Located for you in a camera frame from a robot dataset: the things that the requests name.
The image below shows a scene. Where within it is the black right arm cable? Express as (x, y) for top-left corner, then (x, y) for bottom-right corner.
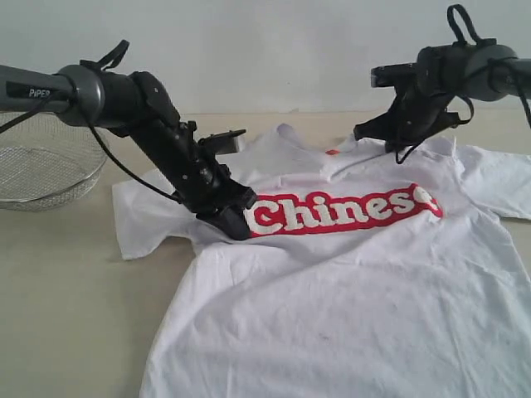
(393, 3), (531, 165)

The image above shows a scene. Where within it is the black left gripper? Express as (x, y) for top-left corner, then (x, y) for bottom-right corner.
(159, 138), (256, 240)

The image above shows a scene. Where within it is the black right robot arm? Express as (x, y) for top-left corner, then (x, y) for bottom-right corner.
(353, 40), (530, 153)

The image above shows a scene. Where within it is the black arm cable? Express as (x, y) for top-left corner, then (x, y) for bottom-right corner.
(0, 40), (183, 204)
(393, 3), (531, 165)

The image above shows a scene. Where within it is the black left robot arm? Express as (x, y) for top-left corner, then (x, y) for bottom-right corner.
(1, 62), (257, 240)

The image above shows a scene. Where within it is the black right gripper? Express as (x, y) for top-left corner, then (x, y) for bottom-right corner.
(353, 88), (462, 153)

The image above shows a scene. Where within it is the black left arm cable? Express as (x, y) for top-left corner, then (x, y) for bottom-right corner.
(0, 40), (183, 204)

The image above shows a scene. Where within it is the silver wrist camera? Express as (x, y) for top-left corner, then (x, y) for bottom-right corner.
(370, 63), (417, 96)
(198, 129), (246, 155)

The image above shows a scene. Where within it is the white t-shirt red logo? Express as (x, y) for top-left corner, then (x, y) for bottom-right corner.
(113, 124), (530, 397)

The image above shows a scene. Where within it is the metal wire mesh basket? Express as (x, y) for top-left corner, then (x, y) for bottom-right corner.
(1, 114), (107, 211)

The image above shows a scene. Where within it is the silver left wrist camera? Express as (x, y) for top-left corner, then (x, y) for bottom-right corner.
(198, 129), (246, 155)

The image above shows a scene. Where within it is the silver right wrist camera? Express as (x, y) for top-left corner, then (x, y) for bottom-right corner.
(370, 63), (417, 96)

